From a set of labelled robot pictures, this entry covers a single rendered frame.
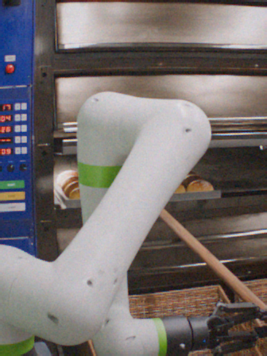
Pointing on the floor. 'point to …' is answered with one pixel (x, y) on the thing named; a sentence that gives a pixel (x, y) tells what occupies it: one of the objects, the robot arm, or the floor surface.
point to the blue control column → (13, 25)
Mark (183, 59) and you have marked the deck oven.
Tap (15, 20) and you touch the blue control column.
